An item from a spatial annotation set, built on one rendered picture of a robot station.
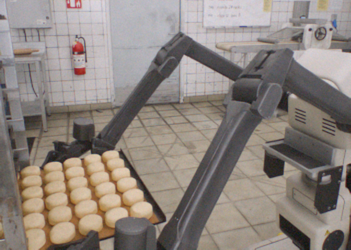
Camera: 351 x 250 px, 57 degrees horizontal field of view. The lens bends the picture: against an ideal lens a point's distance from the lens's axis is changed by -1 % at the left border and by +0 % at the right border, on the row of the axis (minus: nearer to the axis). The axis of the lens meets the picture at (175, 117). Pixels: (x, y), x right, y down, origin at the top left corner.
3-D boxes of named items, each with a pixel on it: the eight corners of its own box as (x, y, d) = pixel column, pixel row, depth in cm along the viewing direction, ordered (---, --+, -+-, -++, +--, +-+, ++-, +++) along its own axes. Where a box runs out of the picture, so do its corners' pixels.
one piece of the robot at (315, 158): (288, 171, 131) (294, 121, 125) (346, 208, 107) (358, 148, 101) (256, 179, 126) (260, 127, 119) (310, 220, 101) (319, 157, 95)
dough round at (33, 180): (45, 183, 87) (44, 177, 87) (30, 192, 83) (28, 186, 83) (33, 179, 90) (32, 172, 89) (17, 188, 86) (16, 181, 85)
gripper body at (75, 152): (50, 142, 102) (66, 134, 108) (54, 171, 105) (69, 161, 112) (67, 145, 100) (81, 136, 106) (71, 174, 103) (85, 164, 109)
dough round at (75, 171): (81, 181, 88) (80, 174, 88) (63, 181, 88) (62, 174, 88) (86, 171, 93) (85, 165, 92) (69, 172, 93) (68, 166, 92)
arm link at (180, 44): (181, 28, 99) (171, 23, 108) (159, 67, 102) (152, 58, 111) (279, 85, 119) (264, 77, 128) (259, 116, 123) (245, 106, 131)
